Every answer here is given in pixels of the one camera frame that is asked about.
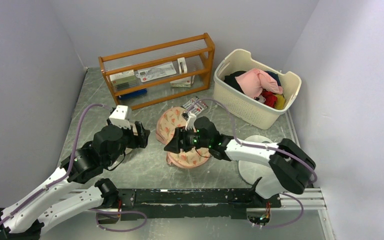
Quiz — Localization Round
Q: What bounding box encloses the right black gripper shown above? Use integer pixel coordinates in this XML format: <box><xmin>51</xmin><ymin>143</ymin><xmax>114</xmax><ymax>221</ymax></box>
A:
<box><xmin>164</xmin><ymin>125</ymin><xmax>211</xmax><ymax>154</ymax></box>

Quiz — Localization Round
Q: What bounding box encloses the pink floral mesh laundry bag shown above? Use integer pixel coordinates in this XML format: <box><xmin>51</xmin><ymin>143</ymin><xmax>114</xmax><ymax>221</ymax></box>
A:
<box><xmin>156</xmin><ymin>106</ymin><xmax>211</xmax><ymax>169</ymax></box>

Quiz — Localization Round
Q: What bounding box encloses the pink bra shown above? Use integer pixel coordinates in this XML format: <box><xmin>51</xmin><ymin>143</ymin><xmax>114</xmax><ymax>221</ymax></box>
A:
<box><xmin>235</xmin><ymin>68</ymin><xmax>283</xmax><ymax>99</ymax></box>

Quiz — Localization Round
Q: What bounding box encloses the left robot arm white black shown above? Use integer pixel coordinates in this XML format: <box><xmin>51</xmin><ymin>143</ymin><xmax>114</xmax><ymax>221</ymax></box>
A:
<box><xmin>0</xmin><ymin>121</ymin><xmax>150</xmax><ymax>240</ymax></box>

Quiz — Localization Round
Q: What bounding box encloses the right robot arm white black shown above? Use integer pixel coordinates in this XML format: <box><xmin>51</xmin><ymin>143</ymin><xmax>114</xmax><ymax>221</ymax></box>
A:
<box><xmin>164</xmin><ymin>117</ymin><xmax>316</xmax><ymax>207</ymax></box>

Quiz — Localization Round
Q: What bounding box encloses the beige round mesh laundry bag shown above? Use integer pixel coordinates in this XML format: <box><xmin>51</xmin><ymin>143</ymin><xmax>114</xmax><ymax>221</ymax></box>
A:
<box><xmin>111</xmin><ymin>148</ymin><xmax>133</xmax><ymax>167</ymax></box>

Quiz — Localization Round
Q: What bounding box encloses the white round mesh laundry bag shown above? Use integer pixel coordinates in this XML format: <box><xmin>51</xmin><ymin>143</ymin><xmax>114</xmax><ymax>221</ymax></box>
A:
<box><xmin>238</xmin><ymin>135</ymin><xmax>275</xmax><ymax>185</ymax></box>

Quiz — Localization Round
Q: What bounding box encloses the cream plastic laundry basket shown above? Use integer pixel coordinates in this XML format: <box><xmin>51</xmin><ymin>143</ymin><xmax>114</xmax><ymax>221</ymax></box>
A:
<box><xmin>213</xmin><ymin>48</ymin><xmax>302</xmax><ymax>130</ymax></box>

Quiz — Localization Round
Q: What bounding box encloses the blue item on lower shelf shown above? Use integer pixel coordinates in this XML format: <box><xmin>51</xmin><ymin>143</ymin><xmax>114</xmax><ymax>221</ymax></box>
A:
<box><xmin>118</xmin><ymin>88</ymin><xmax>148</xmax><ymax>100</ymax></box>

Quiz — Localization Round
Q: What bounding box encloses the pack of coloured markers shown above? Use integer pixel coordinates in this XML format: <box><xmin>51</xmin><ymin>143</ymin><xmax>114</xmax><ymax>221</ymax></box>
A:
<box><xmin>181</xmin><ymin>96</ymin><xmax>208</xmax><ymax>116</ymax></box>

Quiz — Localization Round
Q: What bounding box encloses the orange wooden shelf rack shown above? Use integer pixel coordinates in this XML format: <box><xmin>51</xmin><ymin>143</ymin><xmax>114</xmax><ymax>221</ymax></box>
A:
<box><xmin>98</xmin><ymin>32</ymin><xmax>216</xmax><ymax>110</ymax></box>

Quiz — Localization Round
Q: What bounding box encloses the white red box left shelf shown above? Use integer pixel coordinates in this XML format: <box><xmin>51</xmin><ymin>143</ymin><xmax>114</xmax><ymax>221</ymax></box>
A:
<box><xmin>109</xmin><ymin>70</ymin><xmax>139</xmax><ymax>92</ymax></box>

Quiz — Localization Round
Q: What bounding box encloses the white paper sheet on shelf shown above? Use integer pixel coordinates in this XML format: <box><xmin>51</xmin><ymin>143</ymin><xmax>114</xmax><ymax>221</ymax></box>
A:
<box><xmin>136</xmin><ymin>62</ymin><xmax>177</xmax><ymax>83</ymax></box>

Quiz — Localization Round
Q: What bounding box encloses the white box on shelf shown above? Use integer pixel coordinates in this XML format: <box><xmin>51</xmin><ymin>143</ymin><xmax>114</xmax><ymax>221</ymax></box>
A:
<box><xmin>170</xmin><ymin>76</ymin><xmax>195</xmax><ymax>88</ymax></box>

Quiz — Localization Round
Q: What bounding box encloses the white upright item on shelf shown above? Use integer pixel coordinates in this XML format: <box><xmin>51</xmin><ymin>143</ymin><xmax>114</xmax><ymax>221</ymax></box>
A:
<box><xmin>177</xmin><ymin>57</ymin><xmax>188</xmax><ymax>74</ymax></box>

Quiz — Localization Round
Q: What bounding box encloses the black garment in basket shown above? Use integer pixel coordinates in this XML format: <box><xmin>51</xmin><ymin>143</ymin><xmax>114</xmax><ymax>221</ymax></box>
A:
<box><xmin>224</xmin><ymin>70</ymin><xmax>246</xmax><ymax>94</ymax></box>

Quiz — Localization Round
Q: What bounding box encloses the red garment in basket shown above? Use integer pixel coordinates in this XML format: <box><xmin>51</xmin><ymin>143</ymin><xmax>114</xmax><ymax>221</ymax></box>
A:
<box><xmin>260</xmin><ymin>90</ymin><xmax>278</xmax><ymax>108</ymax></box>

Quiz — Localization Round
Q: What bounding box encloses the yellow garment in basket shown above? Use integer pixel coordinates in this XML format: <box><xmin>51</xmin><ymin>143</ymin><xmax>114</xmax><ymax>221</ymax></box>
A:
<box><xmin>274</xmin><ymin>94</ymin><xmax>286</xmax><ymax>110</ymax></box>

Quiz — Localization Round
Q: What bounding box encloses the dark blue garment in basket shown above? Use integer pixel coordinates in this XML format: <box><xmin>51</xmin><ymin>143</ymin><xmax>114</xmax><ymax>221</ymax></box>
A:
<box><xmin>266</xmin><ymin>71</ymin><xmax>282</xmax><ymax>87</ymax></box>

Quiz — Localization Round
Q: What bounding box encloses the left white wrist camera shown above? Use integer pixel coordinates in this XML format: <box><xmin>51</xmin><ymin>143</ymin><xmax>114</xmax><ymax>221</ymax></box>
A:
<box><xmin>108</xmin><ymin>105</ymin><xmax>132</xmax><ymax>130</ymax></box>

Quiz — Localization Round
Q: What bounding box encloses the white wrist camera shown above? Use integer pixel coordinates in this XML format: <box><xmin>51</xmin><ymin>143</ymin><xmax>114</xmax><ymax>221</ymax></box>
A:
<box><xmin>182</xmin><ymin>111</ymin><xmax>197</xmax><ymax>131</ymax></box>
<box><xmin>108</xmin><ymin>105</ymin><xmax>132</xmax><ymax>130</ymax></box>

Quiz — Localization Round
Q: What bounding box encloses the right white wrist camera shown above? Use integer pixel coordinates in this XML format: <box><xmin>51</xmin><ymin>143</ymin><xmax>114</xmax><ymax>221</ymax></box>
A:
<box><xmin>182</xmin><ymin>111</ymin><xmax>197</xmax><ymax>131</ymax></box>

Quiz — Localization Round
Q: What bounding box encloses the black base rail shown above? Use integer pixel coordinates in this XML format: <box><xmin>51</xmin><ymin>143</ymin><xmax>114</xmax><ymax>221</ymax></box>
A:
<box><xmin>99</xmin><ymin>187</ymin><xmax>282</xmax><ymax>221</ymax></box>

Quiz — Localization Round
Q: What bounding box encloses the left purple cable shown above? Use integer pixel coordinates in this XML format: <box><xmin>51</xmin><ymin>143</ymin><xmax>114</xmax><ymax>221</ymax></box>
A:
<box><xmin>0</xmin><ymin>103</ymin><xmax>148</xmax><ymax>240</ymax></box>

